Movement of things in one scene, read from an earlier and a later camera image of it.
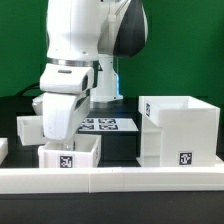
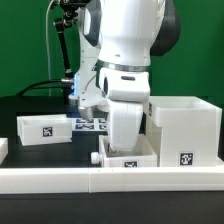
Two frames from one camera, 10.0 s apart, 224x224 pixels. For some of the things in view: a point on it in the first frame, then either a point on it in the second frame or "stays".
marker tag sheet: (108, 124) stays
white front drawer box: (82, 151) → (143, 156)
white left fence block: (3, 148) stays
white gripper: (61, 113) → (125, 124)
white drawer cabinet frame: (178, 132) stays
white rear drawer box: (30, 130) stays
